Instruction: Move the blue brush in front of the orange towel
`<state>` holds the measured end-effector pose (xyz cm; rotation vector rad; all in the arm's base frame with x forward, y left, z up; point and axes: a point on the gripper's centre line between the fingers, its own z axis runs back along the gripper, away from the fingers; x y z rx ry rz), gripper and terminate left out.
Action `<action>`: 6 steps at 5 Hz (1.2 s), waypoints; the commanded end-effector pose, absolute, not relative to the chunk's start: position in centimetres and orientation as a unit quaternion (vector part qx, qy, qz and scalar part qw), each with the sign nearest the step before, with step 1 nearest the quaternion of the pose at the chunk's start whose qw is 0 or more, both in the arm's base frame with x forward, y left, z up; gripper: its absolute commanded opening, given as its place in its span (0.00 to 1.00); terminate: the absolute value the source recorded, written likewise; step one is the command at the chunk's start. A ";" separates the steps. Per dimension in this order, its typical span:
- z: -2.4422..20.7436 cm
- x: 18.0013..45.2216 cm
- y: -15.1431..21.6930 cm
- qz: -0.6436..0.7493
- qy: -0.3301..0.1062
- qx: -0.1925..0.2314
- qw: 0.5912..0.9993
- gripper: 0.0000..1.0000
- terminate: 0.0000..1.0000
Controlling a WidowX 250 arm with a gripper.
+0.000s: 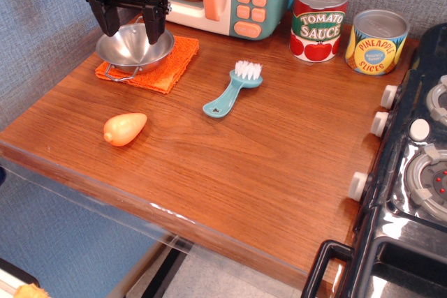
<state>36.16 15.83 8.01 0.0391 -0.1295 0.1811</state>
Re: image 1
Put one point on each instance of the blue brush white bristles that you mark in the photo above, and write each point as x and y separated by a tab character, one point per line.
245	75

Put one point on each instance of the orange towel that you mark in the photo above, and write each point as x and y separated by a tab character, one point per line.
166	76

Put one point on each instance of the small steel bowl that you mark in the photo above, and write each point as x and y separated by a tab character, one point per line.
129	53

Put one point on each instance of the orange toy carrot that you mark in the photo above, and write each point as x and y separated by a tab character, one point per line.
122	129

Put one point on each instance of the tomato sauce can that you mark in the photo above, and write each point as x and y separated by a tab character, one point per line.
316	29

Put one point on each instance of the pineapple slices can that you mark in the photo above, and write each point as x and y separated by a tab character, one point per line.
376	41

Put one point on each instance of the clear acrylic table guard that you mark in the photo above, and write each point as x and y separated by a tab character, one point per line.
75	246

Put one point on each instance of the orange fuzzy object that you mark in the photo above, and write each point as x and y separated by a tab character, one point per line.
30	291

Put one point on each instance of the black toy stove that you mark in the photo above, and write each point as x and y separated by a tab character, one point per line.
399	247

